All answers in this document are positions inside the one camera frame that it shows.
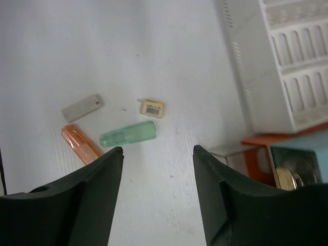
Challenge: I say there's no yellow small eraser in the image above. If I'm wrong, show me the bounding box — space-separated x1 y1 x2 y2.
138 99 166 118

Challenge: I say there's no white four-slot file organizer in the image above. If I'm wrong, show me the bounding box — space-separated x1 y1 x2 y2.
218 1 327 133

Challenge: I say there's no teal mini drawer cabinet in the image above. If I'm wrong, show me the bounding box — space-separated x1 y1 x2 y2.
242 129 327 191

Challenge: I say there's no grey eraser block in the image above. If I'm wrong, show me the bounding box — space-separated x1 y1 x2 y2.
61 94 104 123

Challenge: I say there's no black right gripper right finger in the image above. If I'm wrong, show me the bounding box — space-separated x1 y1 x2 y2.
193 145 327 245

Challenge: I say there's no green capsule case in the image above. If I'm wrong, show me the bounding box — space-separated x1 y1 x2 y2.
99 120 157 148

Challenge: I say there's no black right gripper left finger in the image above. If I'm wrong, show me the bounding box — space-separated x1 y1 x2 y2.
1 147 124 245

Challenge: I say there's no orange usb stick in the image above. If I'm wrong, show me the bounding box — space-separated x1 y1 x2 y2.
61 124 103 165

